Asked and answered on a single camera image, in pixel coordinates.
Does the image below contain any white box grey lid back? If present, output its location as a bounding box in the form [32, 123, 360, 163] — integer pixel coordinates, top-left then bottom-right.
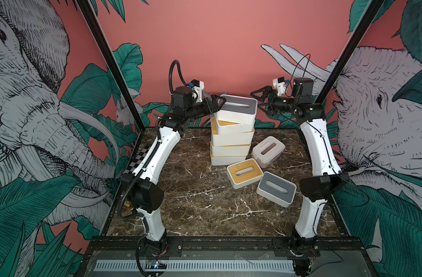
[214, 95, 258, 125]

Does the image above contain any white box grey lid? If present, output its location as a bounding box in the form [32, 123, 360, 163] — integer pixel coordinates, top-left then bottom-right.
[214, 95, 258, 125]
[257, 172, 297, 208]

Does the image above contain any white box bamboo lid corner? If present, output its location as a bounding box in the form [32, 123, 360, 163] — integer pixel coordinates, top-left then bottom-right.
[211, 118, 255, 147]

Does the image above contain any large white box bamboo lid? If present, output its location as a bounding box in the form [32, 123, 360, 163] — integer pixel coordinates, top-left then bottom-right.
[210, 142, 251, 157]

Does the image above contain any narrow white box bamboo lid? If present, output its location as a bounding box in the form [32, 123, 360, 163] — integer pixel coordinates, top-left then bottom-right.
[211, 118, 254, 135]

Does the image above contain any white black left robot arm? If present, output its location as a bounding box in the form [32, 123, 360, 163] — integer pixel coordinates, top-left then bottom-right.
[117, 85, 227, 257]

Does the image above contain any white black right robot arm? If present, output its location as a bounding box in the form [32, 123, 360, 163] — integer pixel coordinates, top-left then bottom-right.
[250, 78, 349, 257]

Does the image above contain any pink white drip tissue box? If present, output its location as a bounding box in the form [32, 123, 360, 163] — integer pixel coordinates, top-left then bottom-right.
[251, 136, 285, 169]

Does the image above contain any white box yellow wood lid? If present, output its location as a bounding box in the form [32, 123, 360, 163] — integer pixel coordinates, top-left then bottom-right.
[210, 154, 246, 166]

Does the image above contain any small white box bamboo lid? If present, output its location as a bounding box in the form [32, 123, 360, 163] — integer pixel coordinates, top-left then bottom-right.
[227, 158, 263, 189]

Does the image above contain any white box grey lid front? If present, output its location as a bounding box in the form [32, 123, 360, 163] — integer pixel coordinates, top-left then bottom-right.
[257, 172, 297, 208]

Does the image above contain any black white checkerboard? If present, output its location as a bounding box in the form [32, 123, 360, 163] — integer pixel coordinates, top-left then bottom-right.
[123, 144, 151, 174]

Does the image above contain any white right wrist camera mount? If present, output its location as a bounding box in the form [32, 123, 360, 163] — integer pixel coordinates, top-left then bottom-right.
[273, 77, 290, 96]

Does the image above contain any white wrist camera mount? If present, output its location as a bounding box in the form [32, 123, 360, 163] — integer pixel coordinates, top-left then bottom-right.
[273, 77, 290, 96]
[189, 79, 205, 103]

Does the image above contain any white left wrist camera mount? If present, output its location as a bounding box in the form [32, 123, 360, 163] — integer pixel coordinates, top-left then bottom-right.
[189, 79, 205, 103]

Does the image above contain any black left frame post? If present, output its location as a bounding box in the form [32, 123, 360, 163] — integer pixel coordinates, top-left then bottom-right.
[76, 0, 146, 131]

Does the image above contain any black frame post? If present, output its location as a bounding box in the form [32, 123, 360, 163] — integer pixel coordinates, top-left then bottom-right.
[296, 0, 385, 125]
[76, 0, 146, 131]

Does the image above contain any black right frame post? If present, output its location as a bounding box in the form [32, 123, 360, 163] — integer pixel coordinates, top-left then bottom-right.
[296, 0, 385, 125]

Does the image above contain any white ribbed cable duct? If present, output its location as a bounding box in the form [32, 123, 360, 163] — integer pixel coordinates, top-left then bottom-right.
[94, 260, 295, 274]

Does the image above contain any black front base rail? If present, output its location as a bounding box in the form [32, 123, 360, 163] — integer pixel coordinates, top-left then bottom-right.
[82, 236, 367, 266]

